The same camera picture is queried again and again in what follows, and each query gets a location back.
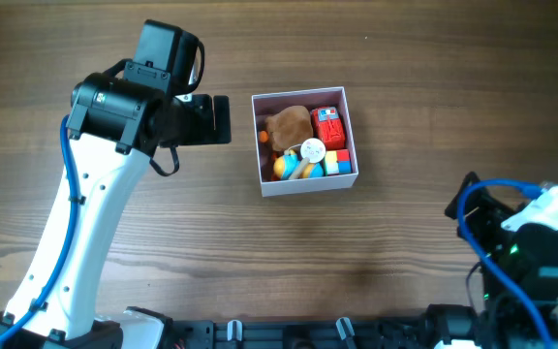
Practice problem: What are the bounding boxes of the orange blue duck toy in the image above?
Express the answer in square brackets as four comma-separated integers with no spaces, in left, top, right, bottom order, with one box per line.
[271,150,325,180]

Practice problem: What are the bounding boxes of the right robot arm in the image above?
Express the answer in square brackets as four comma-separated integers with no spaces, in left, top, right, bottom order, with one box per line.
[418,172,558,348]

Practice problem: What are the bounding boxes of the brown plush toy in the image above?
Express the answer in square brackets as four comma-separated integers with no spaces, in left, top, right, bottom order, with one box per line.
[258,106,314,152]

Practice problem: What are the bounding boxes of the white box pink interior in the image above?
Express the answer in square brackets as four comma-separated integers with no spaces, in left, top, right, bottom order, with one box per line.
[251,86,359,197]

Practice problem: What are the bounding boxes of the wooden pig rattle drum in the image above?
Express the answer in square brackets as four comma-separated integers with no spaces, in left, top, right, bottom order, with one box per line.
[284,138,326,179]

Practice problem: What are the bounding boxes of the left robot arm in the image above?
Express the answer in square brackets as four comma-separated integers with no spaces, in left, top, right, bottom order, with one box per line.
[0,20,232,348]

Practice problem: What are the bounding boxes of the colourful 2x2 puzzle cube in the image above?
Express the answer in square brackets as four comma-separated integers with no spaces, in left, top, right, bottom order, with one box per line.
[323,149,352,176]

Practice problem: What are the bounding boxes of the red toy fire truck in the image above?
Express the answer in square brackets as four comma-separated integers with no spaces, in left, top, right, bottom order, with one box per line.
[310,107,346,150]

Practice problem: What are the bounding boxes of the left blue cable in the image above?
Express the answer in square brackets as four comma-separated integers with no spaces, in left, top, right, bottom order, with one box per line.
[0,113,82,349]

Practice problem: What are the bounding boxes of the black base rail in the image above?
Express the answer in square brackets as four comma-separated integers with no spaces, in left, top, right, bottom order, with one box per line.
[128,314,558,349]

